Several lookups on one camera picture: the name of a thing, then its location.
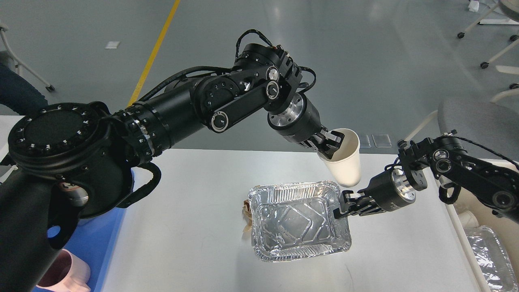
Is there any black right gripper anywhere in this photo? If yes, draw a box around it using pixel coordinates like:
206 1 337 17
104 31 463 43
333 168 416 219

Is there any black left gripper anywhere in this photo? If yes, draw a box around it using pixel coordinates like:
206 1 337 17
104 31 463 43
267 94 345 160

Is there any white paper cup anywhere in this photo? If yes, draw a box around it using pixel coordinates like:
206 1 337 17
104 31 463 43
317 128 362 187

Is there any aluminium foil tray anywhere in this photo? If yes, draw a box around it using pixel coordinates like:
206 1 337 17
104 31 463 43
248 180 352 262

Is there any pink mug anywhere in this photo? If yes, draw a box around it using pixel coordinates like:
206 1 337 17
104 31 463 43
36 248 91 292

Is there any square stainless steel dish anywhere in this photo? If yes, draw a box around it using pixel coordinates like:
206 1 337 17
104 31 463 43
58 182 89 207

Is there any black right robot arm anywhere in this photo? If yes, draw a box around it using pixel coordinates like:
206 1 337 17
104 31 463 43
333 130 519 223

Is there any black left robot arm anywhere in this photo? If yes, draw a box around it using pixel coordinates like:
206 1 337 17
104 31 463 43
0 29 345 292

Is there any left floor socket plate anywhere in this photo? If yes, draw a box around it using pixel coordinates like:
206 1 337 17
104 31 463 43
358 134 371 148

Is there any floor socket plate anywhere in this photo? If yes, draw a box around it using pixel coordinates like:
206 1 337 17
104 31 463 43
371 133 392 148
358 134 371 148

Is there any right floor socket plate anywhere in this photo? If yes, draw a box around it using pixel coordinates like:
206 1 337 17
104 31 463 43
371 133 392 148

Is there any crumpled brown paper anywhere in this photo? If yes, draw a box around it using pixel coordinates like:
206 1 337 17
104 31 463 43
242 200 253 233

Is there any white cup in bin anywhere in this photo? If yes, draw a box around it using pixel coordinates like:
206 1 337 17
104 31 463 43
457 210 480 229

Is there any grey office chair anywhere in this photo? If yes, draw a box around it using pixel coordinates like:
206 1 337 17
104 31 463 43
401 97 519 161

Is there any beige plastic bin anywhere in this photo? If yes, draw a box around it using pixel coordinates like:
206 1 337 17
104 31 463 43
438 160 519 292

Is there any foil tray in bin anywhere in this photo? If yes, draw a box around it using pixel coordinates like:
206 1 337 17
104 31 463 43
464 225 518 292

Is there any white chair legs background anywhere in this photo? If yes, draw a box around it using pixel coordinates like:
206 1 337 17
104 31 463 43
456 0 519 104

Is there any seated person in jeans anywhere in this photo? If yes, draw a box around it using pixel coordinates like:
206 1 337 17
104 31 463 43
0 64 49 115

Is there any white side table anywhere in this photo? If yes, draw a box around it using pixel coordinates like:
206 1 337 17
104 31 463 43
0 115 22 184

